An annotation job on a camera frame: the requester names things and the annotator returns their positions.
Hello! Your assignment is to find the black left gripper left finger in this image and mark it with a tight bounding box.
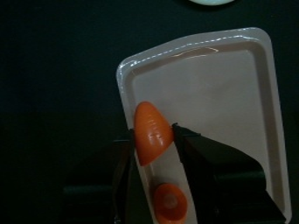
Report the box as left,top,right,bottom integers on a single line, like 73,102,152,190
57,128,149,224

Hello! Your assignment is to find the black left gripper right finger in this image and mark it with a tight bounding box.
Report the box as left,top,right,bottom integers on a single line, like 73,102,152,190
171,122,287,224

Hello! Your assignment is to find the orange toy carrot tip piece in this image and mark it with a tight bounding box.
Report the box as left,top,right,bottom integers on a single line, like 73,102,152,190
133,101,175,167

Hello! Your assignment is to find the orange toy carrot round piece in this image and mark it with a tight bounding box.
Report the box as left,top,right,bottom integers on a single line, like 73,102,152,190
152,182,189,224

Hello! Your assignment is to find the small pale blue plate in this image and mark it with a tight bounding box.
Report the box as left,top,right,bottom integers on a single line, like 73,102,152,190
185,0,237,6

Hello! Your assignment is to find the pink rectangular plastic tray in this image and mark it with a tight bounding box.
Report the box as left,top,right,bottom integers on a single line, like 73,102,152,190
116,26,293,224

